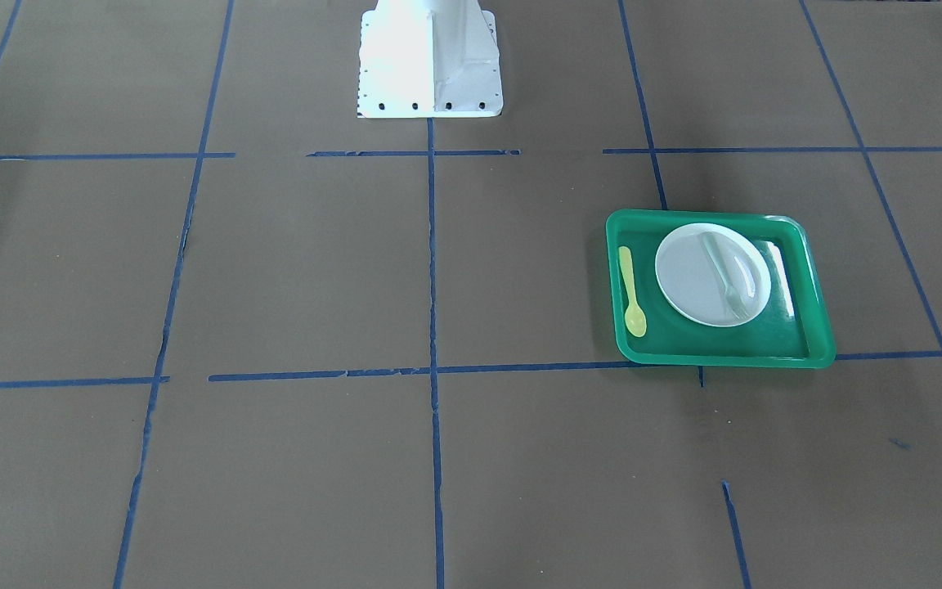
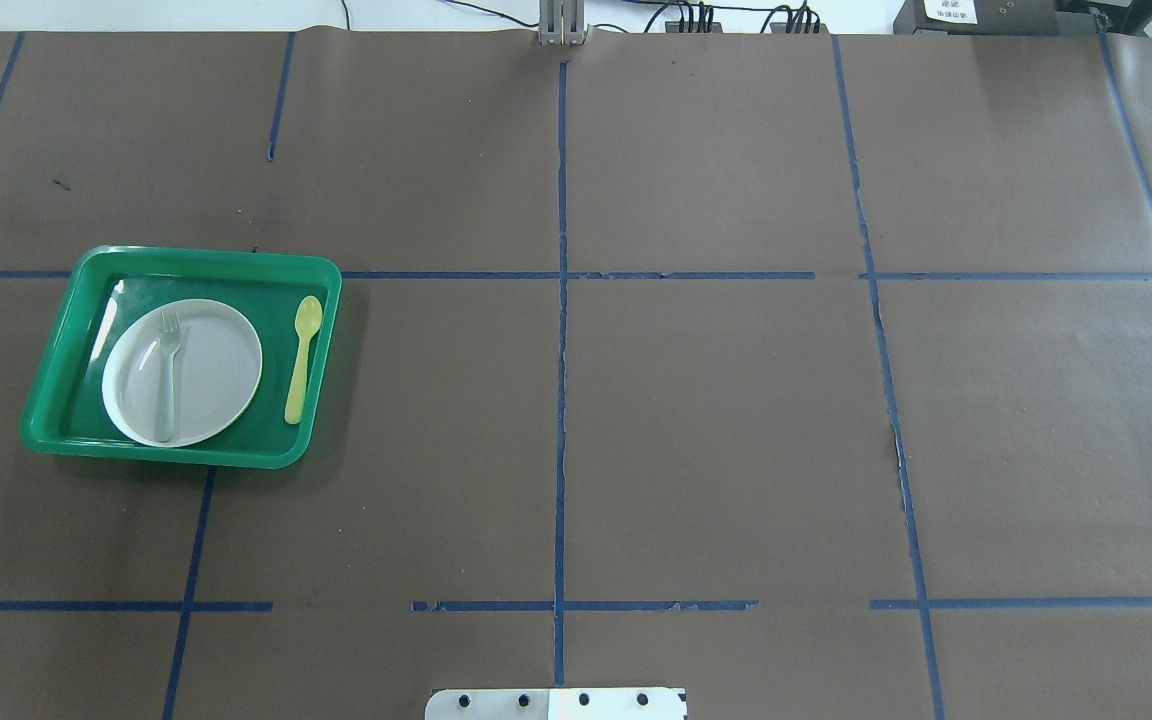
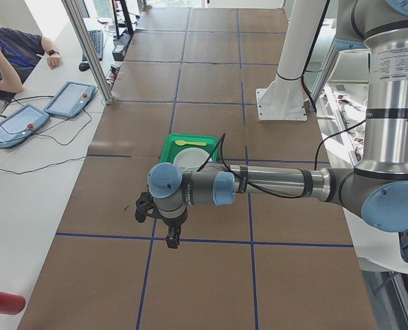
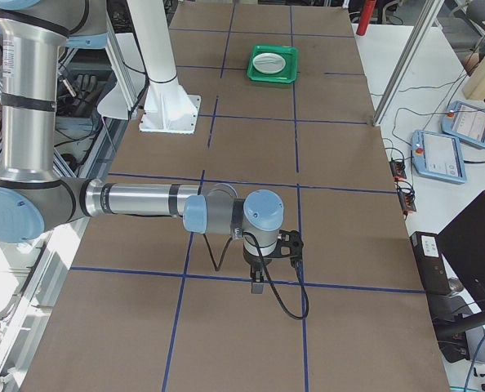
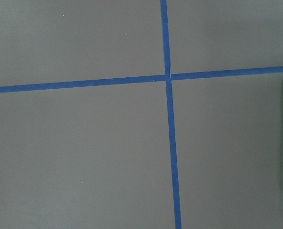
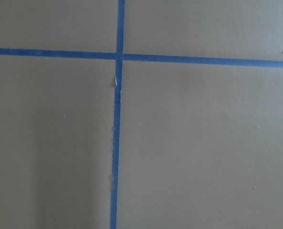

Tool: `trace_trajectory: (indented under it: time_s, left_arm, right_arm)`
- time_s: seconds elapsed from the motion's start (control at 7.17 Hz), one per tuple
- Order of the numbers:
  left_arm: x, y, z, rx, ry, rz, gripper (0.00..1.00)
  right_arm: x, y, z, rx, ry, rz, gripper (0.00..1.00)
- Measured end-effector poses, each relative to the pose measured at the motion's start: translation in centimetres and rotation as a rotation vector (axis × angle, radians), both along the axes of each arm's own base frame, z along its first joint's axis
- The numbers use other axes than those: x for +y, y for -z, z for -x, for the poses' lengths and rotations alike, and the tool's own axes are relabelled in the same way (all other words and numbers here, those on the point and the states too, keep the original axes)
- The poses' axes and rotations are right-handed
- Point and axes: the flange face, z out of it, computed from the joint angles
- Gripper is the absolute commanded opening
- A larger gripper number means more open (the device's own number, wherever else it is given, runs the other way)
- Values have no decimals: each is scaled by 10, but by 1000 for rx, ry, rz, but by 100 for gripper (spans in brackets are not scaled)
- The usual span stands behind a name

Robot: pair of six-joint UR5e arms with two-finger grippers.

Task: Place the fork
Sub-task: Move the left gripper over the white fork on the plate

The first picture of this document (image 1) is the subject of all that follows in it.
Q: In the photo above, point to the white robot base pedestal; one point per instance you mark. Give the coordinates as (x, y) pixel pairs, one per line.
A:
(422, 59)

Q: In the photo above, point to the yellow plastic spoon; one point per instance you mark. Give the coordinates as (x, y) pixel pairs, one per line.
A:
(635, 319)

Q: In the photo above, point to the translucent plastic fork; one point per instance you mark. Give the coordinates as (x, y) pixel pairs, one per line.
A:
(731, 296)

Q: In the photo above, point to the green plastic tray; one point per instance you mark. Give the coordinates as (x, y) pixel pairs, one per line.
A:
(794, 330)

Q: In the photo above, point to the white round plate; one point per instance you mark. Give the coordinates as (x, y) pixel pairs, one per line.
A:
(689, 282)

